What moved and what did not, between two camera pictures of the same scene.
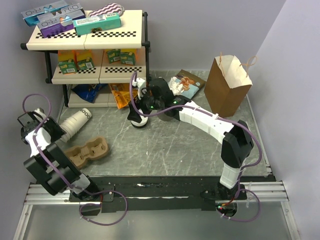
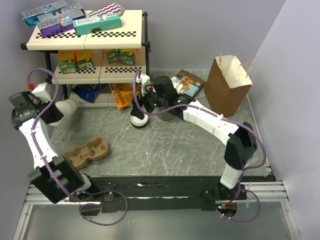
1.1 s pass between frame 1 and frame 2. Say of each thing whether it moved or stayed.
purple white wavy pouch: stayed
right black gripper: stayed
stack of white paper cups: moved
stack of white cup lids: stayed
